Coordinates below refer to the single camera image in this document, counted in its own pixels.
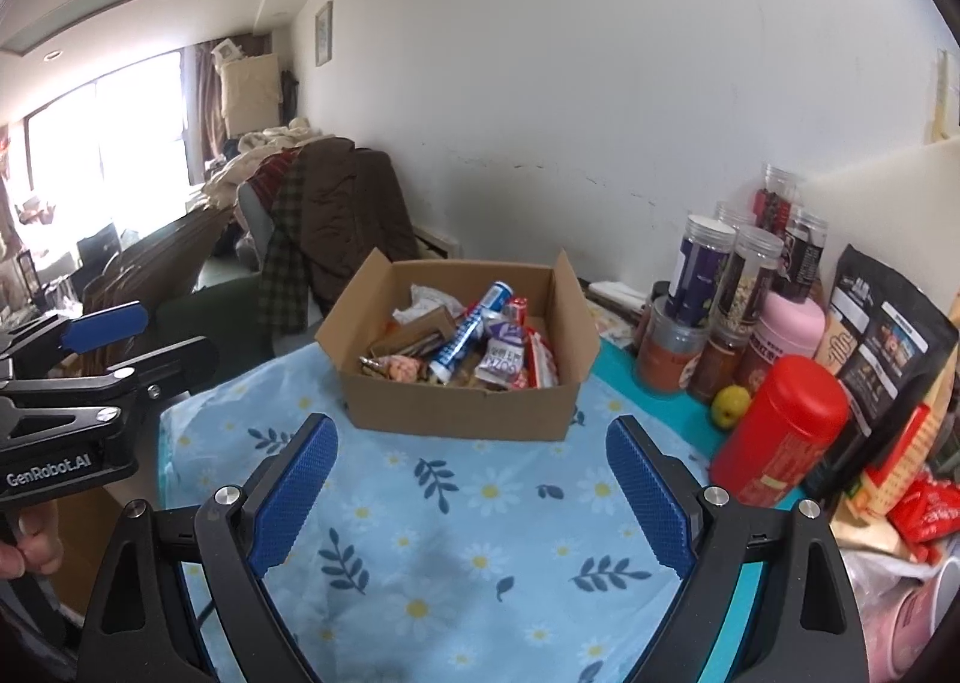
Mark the blue floral tablecloth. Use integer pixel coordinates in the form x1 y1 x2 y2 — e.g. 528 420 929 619
157 342 811 683

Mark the wall picture frame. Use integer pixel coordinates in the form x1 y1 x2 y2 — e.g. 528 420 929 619
314 1 334 67

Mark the pink bottle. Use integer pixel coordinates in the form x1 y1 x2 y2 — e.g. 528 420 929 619
739 291 827 393

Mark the brown wooden desk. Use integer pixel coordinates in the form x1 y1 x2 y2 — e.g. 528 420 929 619
81 207 235 326

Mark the yellow green fruit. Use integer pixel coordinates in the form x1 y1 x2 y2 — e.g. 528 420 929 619
711 385 753 431

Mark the clear jar with mixed grains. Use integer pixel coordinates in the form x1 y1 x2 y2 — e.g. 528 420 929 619
716 225 786 341

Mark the red plaid cloth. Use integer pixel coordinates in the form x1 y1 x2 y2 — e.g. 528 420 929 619
247 151 299 206

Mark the cardboard box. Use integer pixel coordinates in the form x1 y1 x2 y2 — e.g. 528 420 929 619
315 246 601 443

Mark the clear jar with dark red contents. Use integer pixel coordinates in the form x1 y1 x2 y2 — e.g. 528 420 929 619
754 163 805 236

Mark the white paper stack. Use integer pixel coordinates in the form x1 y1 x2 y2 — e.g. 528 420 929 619
585 278 655 326

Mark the pink container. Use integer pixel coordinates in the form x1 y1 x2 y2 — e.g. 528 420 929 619
846 555 960 683

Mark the leaning canvas board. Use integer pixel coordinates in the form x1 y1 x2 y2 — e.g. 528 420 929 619
934 49 960 146

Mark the white foam board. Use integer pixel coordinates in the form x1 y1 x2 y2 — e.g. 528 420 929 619
806 136 960 296

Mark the wide jar with orange contents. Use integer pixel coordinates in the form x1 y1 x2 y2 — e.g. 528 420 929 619
636 297 711 397

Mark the black printed pouch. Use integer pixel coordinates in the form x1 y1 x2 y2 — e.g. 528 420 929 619
814 244 951 438

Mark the white baseboard heater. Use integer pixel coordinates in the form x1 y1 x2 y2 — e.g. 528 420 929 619
412 225 464 262

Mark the person's left hand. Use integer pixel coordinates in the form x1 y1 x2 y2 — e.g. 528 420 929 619
0 503 66 580

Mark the yellow red snack bag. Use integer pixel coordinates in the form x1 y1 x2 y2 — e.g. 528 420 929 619
829 383 960 550

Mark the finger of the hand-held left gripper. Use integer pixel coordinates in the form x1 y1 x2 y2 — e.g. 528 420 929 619
0 300 150 374
0 336 221 423

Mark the red canister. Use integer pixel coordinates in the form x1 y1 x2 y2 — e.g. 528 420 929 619
709 355 854 509

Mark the brown curtain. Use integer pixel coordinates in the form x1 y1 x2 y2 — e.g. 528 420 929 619
180 42 227 183

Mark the cream bedding pile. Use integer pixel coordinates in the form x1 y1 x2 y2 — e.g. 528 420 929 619
196 117 325 209

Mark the window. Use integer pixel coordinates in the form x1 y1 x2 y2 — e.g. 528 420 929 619
0 53 186 257

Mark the purple label clear jar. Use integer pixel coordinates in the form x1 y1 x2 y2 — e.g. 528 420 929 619
666 216 740 337

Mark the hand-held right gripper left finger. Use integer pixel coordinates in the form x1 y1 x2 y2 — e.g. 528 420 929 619
75 413 340 683

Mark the clear jar with black contents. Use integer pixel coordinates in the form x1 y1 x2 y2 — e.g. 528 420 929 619
780 207 831 303

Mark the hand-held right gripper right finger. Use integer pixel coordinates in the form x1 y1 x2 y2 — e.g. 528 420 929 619
604 414 871 683

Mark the teal table mat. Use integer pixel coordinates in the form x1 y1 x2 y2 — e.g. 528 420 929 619
596 342 760 683

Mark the green plaid scarf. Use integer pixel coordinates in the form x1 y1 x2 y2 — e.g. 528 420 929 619
259 154 314 337

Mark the beige storage bag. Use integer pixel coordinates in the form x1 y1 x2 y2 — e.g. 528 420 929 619
221 53 280 134

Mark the brown padded jacket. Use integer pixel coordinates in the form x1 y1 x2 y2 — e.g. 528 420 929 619
289 137 422 314

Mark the narrow jar with orange contents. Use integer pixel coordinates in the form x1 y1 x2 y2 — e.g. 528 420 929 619
690 323 752 404

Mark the red crinkled packet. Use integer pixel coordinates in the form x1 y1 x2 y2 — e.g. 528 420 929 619
885 473 960 543

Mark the blue white tube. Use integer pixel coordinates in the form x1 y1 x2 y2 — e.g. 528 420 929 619
429 282 513 384

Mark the small brown cardboard packet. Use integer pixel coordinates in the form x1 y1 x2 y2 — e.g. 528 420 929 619
388 314 452 357

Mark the laptop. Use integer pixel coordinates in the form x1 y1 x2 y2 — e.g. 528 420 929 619
75 222 122 273

